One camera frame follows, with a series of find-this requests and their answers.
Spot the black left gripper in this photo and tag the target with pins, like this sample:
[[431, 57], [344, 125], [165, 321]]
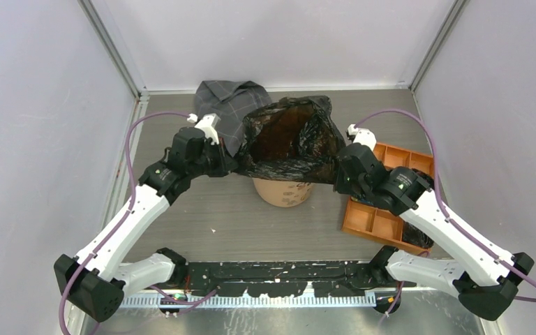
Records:
[[227, 165]]

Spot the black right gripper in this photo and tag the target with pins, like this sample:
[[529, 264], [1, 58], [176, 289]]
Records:
[[339, 185]]

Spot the black plastic trash bag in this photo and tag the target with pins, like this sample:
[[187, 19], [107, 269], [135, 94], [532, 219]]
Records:
[[293, 139]]

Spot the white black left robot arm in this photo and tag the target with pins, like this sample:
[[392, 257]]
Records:
[[94, 280]]

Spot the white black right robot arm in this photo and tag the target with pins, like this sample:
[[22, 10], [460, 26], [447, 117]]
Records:
[[483, 277]]

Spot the orange plastic trash bin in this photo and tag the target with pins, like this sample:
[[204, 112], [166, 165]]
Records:
[[283, 194]]

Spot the orange compartment tray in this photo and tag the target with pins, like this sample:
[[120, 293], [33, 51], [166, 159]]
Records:
[[379, 225]]

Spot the grey checked cloth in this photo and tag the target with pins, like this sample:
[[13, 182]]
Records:
[[231, 102]]

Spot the black orange rolled item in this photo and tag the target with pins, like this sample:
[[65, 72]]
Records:
[[414, 236]]

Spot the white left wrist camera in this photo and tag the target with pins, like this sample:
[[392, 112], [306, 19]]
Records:
[[207, 124]]

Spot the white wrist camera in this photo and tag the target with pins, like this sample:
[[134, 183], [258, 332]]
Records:
[[207, 124], [361, 136]]

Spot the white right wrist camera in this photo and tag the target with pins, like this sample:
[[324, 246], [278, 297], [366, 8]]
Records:
[[361, 136]]

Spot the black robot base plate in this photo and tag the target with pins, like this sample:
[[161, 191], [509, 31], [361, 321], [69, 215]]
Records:
[[291, 277]]

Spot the aluminium rail frame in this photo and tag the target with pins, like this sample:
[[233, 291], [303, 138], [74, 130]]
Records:
[[294, 139]]

